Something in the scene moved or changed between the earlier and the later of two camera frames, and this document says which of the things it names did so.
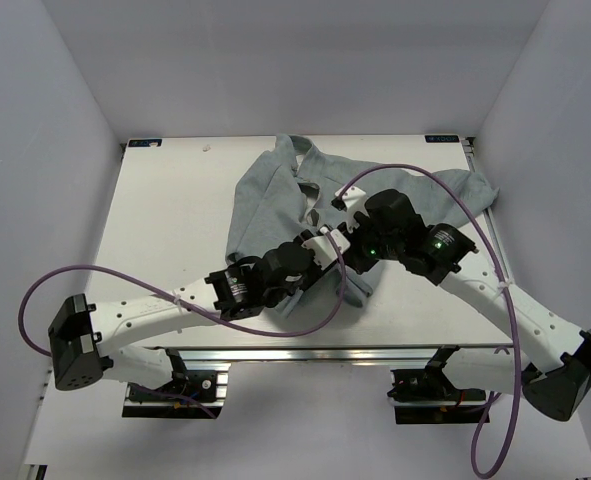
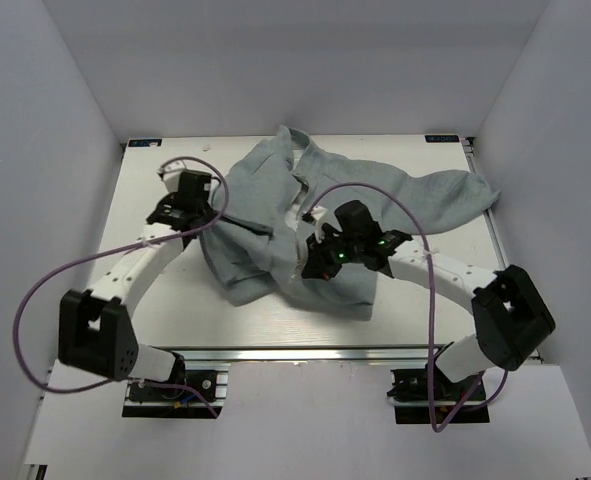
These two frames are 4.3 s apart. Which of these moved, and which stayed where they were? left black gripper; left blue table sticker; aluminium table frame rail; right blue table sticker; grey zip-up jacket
Moved: left black gripper; grey zip-up jacket
Stayed: left blue table sticker; right blue table sticker; aluminium table frame rail
